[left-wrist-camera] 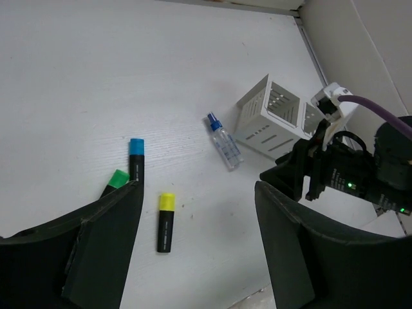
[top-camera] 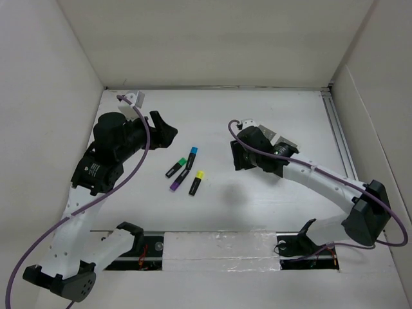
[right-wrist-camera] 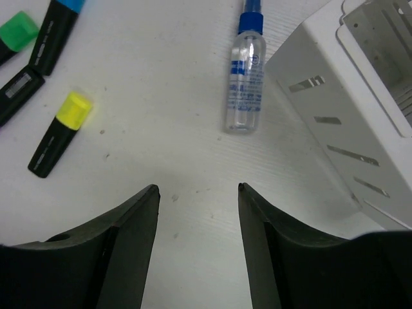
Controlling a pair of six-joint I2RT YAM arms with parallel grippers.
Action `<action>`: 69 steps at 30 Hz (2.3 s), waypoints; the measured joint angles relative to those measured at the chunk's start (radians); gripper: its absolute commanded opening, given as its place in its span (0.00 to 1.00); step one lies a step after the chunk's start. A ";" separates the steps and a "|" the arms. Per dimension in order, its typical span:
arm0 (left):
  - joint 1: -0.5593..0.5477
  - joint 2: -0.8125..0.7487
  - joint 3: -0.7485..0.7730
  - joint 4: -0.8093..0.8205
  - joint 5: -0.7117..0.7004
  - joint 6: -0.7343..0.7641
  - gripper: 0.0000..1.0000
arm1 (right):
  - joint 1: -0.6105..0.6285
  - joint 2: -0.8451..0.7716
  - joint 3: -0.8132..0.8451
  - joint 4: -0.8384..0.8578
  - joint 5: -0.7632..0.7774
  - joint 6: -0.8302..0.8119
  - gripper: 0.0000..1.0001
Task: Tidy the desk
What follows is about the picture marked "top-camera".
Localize blue cap highlighter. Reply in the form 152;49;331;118
185;147;198;170

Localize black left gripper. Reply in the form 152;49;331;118
116;111;177;162

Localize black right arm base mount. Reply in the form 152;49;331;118
273;219;339;270

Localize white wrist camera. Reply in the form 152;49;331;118
236;118;259;131
117;90;145;120

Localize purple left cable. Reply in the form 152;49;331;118
6;95;152;309

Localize purple cap highlighter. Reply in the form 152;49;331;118
170;169;190;192

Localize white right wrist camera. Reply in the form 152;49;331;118
236;118;259;131

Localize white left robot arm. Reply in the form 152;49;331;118
23;111;178;303

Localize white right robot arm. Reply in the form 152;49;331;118
230;120;393;254

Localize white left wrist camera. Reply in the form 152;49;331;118
117;90;145;120

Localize green cap highlighter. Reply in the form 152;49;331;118
165;158;187;178

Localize white slotted desk organizer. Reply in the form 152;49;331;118
258;124;300;151

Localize aluminium rail right side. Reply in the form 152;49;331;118
321;90;359;180

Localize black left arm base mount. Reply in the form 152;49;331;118
105;222;165;271

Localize yellow cap highlighter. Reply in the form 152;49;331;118
189;171;204;196

